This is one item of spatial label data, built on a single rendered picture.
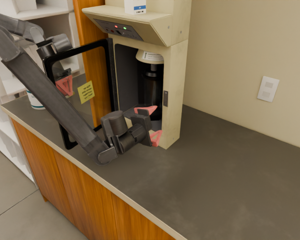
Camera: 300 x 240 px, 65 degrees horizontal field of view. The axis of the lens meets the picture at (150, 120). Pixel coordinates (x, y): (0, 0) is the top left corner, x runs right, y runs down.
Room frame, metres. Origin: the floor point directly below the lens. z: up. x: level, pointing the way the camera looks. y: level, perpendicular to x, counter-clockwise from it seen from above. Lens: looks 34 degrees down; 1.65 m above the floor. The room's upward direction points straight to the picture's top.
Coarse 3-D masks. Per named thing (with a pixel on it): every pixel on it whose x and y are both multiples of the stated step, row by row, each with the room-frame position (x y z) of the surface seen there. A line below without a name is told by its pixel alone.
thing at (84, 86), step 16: (96, 48) 0.93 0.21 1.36; (64, 64) 0.80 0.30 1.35; (80, 64) 0.86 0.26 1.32; (96, 64) 0.92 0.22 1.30; (64, 80) 0.79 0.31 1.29; (80, 80) 0.85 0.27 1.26; (96, 80) 0.91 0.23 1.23; (80, 96) 0.83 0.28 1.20; (96, 96) 0.90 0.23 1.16; (80, 112) 0.82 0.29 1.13; (96, 112) 0.89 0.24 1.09; (64, 144) 0.74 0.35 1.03
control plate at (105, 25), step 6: (102, 24) 0.91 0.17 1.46; (108, 24) 0.88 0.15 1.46; (114, 24) 0.85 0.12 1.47; (120, 24) 0.83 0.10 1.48; (108, 30) 0.93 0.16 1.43; (114, 30) 0.90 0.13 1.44; (120, 30) 0.87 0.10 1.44; (126, 30) 0.84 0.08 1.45; (132, 30) 0.82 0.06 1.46; (126, 36) 0.89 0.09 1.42; (132, 36) 0.86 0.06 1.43; (138, 36) 0.83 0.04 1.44
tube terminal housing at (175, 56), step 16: (112, 0) 0.98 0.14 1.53; (160, 0) 0.84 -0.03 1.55; (176, 0) 0.82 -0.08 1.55; (176, 16) 0.82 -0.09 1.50; (176, 32) 0.82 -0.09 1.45; (144, 48) 0.88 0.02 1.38; (160, 48) 0.83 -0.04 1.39; (176, 48) 0.83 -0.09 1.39; (176, 64) 0.84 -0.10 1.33; (176, 80) 0.84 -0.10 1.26; (176, 96) 0.85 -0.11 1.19; (176, 112) 0.86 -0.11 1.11; (128, 128) 0.95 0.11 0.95; (176, 128) 0.86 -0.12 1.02; (160, 144) 0.82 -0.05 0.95
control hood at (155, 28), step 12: (84, 12) 0.91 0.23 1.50; (96, 12) 0.86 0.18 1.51; (108, 12) 0.84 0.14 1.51; (120, 12) 0.84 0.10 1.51; (156, 12) 0.84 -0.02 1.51; (96, 24) 0.95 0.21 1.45; (132, 24) 0.78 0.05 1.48; (144, 24) 0.74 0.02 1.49; (156, 24) 0.74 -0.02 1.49; (168, 24) 0.79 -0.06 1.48; (120, 36) 0.93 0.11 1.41; (144, 36) 0.81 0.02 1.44; (156, 36) 0.76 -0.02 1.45; (168, 36) 0.79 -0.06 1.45
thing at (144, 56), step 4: (140, 52) 0.93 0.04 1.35; (144, 52) 0.92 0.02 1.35; (148, 52) 0.91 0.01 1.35; (152, 52) 0.90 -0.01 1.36; (136, 56) 0.95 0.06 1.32; (140, 56) 0.92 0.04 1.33; (144, 56) 0.91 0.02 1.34; (148, 56) 0.90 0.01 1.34; (152, 56) 0.89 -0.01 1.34; (156, 56) 0.89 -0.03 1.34; (160, 56) 0.89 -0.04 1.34; (140, 60) 0.91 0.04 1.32; (144, 60) 0.90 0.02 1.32; (148, 60) 0.89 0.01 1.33; (152, 60) 0.89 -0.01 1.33; (156, 60) 0.89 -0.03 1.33; (160, 60) 0.89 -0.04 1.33
